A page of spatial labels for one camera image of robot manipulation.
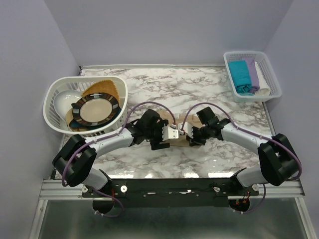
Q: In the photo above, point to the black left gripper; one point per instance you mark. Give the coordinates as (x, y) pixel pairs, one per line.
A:
(155, 145)

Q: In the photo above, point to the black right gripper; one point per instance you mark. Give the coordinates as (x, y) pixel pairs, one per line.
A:
(194, 140)

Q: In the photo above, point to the beige t shirt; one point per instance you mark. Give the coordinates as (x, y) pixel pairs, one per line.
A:
(192, 119)

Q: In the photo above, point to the white rectangular plastic basket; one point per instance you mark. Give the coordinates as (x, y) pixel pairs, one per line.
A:
(266, 70)

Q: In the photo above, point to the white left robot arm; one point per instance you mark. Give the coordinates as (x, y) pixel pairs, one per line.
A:
(75, 160)

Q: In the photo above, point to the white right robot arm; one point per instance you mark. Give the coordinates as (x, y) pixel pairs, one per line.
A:
(278, 161)

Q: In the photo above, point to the striped rim ceramic plate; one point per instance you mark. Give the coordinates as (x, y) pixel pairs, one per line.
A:
(92, 111)

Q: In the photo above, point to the woven tan placemat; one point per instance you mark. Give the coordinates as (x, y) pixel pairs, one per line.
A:
(104, 86)

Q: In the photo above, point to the purple rolled t shirt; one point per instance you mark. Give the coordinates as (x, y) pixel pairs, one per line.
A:
(255, 86)

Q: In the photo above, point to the teal rolled t shirt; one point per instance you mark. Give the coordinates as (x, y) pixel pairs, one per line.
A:
(240, 77)

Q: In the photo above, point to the white rolled t shirt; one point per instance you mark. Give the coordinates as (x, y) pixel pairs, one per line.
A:
(264, 89)

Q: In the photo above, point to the white bowl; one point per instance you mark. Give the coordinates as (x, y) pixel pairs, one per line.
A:
(63, 102)

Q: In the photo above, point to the white round dish basket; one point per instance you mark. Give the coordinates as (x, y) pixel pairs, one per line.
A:
(80, 84)

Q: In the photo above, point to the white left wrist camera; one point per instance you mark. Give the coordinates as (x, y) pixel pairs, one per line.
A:
(169, 132)

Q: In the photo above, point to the aluminium frame rail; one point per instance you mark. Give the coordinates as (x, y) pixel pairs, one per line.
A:
(53, 190)

